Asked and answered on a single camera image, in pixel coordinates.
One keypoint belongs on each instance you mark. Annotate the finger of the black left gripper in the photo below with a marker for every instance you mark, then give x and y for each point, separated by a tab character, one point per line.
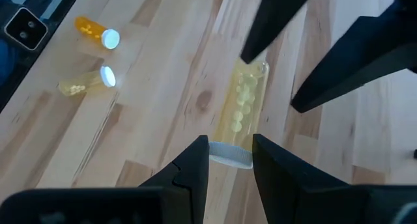
374	54
277	15

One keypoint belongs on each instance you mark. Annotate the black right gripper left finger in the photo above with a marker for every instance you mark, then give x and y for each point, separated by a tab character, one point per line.
182	198

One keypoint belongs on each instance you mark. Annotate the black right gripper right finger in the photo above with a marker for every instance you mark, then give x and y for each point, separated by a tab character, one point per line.
293	198

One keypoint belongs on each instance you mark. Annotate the pale yellow medicine bottle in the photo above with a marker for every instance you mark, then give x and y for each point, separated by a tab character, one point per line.
81	84
244	113

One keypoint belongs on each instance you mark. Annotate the orange medicine bottle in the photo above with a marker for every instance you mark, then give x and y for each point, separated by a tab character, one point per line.
89	27

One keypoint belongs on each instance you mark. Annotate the black table edge rail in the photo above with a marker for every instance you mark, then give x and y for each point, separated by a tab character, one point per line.
32	56

